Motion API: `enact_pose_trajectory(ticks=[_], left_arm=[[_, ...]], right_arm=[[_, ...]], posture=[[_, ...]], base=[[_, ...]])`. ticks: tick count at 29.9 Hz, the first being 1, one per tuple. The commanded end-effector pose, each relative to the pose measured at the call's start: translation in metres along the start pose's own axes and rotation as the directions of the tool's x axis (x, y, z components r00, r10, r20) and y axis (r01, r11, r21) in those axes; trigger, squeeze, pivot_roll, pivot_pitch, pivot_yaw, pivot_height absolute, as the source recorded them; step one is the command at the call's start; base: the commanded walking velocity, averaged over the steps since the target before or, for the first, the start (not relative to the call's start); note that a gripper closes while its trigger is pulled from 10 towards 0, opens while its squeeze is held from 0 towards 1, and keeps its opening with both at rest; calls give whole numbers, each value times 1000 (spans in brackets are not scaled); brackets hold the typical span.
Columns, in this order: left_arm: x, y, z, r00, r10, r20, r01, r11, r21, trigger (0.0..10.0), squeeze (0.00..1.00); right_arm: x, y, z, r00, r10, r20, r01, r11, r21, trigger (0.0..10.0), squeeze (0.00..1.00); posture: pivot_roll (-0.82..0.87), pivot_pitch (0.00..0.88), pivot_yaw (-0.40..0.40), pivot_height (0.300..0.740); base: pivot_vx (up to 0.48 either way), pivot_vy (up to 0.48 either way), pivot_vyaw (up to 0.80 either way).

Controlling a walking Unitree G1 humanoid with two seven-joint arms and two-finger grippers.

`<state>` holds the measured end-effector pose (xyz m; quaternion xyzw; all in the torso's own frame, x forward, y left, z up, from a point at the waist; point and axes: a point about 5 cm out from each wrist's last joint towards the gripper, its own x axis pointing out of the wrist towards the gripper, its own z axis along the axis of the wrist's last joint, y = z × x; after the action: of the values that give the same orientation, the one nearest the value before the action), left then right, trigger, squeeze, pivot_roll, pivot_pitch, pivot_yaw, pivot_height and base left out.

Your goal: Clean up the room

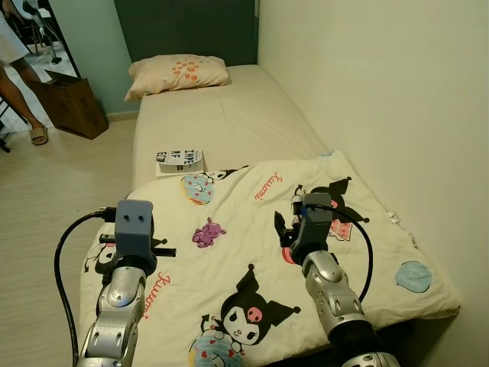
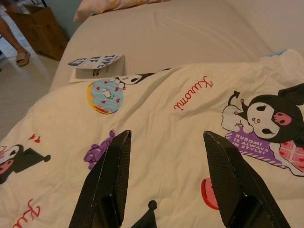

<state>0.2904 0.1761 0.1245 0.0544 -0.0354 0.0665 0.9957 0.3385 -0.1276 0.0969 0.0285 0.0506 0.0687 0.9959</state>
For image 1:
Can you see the beige slipper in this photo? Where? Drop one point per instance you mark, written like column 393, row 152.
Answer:
column 39, row 136

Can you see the beige sheeted mattress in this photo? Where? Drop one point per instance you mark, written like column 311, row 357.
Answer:
column 229, row 122

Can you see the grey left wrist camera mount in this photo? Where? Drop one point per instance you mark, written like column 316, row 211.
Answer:
column 135, row 225

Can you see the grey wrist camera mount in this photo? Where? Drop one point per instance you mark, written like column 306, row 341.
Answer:
column 315, row 225
column 135, row 225

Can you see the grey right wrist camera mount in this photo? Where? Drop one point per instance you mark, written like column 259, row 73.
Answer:
column 315, row 225

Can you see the white book blue letters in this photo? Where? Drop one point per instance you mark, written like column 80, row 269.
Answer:
column 179, row 160

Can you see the teal padded headboard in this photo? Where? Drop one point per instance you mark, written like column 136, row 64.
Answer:
column 187, row 30

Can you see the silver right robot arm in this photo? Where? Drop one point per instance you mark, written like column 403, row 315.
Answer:
column 336, row 306

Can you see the bare person leg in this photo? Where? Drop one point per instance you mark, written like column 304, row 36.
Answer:
column 17, row 84

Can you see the black clothes rack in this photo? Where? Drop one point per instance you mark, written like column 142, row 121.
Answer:
column 4, row 130

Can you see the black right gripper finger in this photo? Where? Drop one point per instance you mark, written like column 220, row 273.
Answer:
column 280, row 225

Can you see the pink patterned pillow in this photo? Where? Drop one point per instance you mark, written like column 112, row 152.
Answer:
column 179, row 75

